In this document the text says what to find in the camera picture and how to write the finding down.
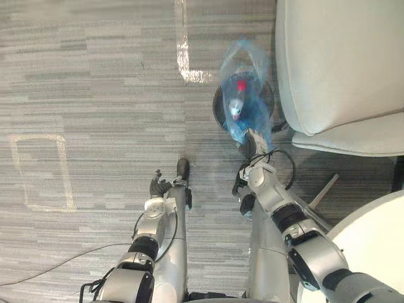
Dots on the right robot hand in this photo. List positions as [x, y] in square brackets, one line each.
[256, 141]

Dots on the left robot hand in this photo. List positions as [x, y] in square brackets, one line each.
[156, 188]

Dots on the red-capped bottle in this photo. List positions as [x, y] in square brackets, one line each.
[238, 99]

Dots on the blue plastic trash bag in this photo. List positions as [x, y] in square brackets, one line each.
[245, 94]

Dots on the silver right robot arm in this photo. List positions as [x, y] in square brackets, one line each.
[303, 243]

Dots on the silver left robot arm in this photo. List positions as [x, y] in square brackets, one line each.
[139, 255]

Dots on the small black trash bin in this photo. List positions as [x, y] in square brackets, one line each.
[221, 107]

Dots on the white round tea table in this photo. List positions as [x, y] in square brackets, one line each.
[363, 249]

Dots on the dark left robot foot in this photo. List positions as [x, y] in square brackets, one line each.
[183, 166]

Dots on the dark robot foot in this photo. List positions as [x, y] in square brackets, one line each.
[247, 203]
[183, 166]

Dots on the silver left robot leg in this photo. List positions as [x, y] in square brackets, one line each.
[176, 240]

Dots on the silver robot leg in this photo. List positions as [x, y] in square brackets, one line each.
[268, 259]
[176, 240]

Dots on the dark right robot foot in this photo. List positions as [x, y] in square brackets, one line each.
[247, 203]

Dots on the grey metal table leg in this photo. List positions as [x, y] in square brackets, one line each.
[325, 189]

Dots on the white cushioned sofa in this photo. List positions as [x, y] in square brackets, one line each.
[341, 72]

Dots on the silver right robot leg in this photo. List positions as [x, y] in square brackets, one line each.
[268, 259]

